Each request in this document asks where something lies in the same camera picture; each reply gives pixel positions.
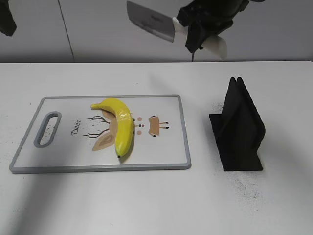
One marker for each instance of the yellow plastic banana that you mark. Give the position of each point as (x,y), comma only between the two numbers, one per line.
(125,124)

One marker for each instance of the white handled cleaver knife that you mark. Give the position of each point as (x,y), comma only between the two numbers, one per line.
(167,28)

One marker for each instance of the black knife stand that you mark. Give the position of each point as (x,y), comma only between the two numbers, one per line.
(238,129)

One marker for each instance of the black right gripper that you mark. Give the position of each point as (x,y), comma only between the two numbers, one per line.
(212,18)

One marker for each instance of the white grey cutting board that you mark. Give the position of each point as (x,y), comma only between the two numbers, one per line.
(67,135)

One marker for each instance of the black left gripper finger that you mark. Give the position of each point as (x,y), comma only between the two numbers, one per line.
(7,23)

